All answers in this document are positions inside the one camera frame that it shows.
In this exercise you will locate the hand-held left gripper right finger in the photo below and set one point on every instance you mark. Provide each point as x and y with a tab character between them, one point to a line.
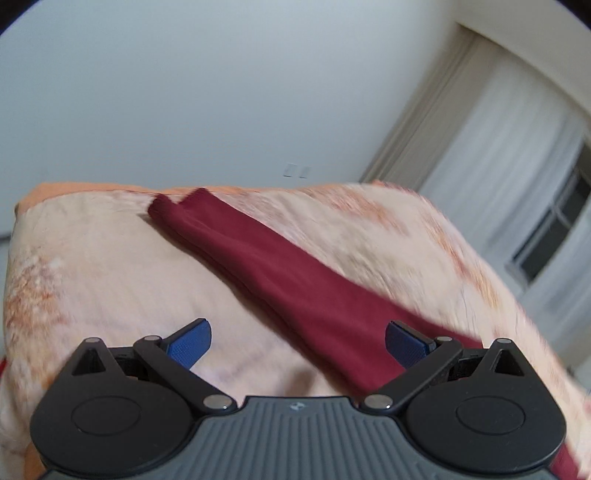
405	345

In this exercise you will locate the window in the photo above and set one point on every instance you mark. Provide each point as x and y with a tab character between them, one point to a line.
549	235

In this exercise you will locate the beige curtain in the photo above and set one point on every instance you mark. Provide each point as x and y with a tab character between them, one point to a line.
425	115

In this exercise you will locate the floral printed blanket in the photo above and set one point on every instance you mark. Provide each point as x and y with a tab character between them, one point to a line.
92	258

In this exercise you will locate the white sheer curtain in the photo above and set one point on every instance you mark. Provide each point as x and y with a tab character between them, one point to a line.
508	138
563	318

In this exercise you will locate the maroon sweater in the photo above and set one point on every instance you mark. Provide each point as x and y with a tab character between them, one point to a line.
300	286

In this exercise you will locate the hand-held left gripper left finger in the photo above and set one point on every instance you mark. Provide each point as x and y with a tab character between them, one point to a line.
190	344

